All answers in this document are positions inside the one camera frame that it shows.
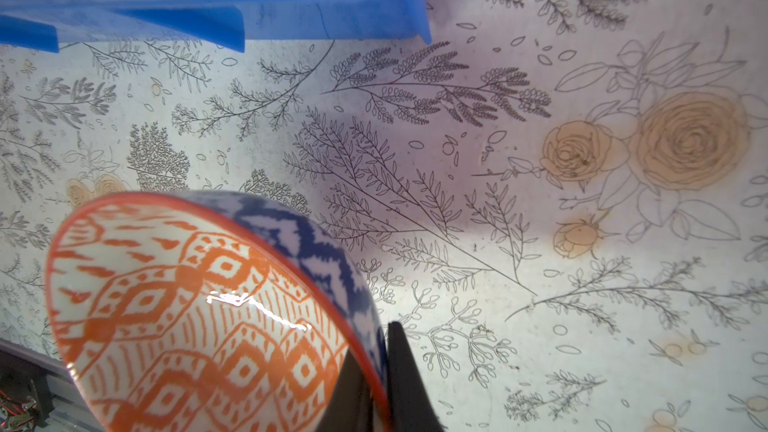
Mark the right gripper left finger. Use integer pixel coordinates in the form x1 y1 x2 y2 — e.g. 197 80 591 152
316 352 373 432

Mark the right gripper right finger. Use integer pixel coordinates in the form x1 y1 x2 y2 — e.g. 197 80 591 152
387 321 444 432

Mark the blue zigzag pattern bowl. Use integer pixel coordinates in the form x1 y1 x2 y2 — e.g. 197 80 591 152
45 190 391 431

